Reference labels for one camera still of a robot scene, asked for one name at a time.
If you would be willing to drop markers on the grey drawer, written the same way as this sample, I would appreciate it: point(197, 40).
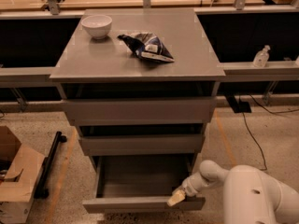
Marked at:
point(139, 111)
point(142, 144)
point(140, 183)

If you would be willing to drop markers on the black power adapter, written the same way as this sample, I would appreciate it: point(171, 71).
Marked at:
point(238, 106)

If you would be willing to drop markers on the grey middle drawer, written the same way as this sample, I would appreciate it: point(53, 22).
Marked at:
point(142, 144)

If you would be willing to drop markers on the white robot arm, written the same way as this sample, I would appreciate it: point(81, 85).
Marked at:
point(250, 196)

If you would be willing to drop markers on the black metal bar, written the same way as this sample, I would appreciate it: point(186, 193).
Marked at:
point(42, 192)

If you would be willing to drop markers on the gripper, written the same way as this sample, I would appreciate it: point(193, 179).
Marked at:
point(189, 186)

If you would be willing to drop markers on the clear sanitizer bottle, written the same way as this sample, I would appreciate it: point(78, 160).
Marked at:
point(261, 57)

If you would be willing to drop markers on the grey drawer cabinet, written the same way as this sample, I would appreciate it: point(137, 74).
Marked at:
point(143, 95)

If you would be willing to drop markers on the blue chip bag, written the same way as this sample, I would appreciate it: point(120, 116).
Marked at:
point(147, 46)

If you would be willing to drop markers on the white ceramic bowl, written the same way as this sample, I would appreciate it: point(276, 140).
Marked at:
point(97, 26)

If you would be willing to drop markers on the grey top drawer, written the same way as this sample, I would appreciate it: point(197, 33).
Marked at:
point(139, 111)

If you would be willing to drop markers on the grey bottom drawer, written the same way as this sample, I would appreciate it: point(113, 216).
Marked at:
point(140, 183)

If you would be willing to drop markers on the grey metal rail frame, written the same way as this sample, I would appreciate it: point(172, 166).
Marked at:
point(37, 75)

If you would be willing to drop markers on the cardboard box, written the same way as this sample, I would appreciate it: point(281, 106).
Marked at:
point(21, 168)

